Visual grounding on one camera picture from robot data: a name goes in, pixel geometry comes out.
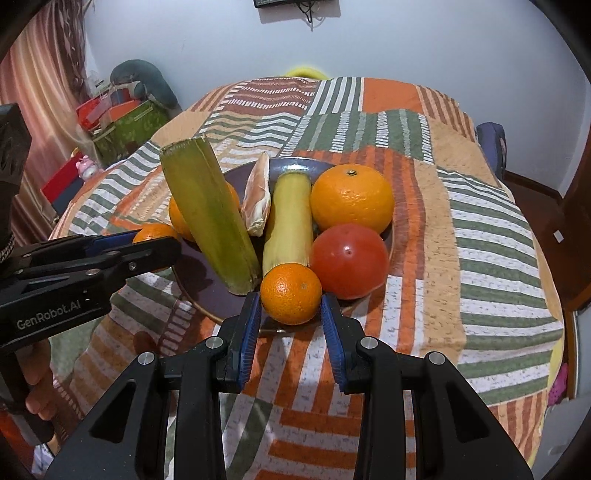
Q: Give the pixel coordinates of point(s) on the sugarcane piece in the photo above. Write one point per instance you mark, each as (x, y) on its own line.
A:
(288, 221)
(207, 217)

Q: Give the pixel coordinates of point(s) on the blue backpack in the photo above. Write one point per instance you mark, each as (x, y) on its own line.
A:
(491, 147)

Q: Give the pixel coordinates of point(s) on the large orange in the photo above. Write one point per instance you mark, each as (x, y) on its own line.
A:
(353, 201)
(181, 221)

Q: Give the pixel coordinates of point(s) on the grey plush toy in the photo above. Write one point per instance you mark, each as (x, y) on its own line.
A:
(152, 78)

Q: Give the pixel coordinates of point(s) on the yellow foam tube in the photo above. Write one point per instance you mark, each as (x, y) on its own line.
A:
(304, 71)

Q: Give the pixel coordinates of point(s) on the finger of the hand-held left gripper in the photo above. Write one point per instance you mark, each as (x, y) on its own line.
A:
(147, 256)
(111, 242)

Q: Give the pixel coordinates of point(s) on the green patterned box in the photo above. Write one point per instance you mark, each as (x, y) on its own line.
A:
(134, 131)

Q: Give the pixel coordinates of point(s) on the red gift bag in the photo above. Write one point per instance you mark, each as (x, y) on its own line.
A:
(90, 113)

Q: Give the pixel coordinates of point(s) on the red tomato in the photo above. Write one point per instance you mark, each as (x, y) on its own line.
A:
(348, 261)

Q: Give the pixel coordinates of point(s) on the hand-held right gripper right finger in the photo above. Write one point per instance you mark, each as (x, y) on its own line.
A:
(333, 337)

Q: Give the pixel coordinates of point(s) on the red flat box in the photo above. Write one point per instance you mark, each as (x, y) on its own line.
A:
(64, 182)

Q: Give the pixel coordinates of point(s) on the striped patchwork blanket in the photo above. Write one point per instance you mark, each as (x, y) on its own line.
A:
(461, 230)

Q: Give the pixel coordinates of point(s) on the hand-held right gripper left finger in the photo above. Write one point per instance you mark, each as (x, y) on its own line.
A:
(249, 337)

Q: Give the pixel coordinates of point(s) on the pink rabbit toy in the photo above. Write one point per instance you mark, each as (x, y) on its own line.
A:
(88, 167)

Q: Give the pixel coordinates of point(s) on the small tangerine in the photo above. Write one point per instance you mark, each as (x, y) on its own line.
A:
(291, 293)
(154, 232)

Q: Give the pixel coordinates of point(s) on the dark purple plate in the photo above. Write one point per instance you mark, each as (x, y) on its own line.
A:
(203, 286)

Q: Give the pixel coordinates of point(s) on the person's left hand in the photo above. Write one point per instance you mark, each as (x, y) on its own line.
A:
(37, 367)

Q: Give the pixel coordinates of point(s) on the striped pink curtain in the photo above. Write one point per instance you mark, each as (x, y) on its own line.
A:
(41, 92)

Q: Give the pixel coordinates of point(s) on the white paper scrap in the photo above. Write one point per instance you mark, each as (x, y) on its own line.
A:
(558, 236)

